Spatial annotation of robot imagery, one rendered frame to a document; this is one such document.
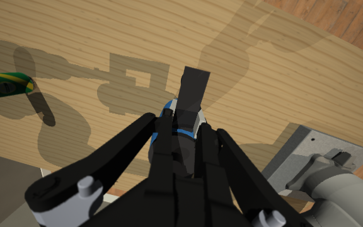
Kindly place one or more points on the green and yellow drink can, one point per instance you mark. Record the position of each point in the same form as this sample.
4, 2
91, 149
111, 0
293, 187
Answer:
15, 84

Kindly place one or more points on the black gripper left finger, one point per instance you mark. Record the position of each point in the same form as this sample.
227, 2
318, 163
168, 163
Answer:
70, 196

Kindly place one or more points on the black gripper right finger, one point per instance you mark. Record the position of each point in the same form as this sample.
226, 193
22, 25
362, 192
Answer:
223, 165

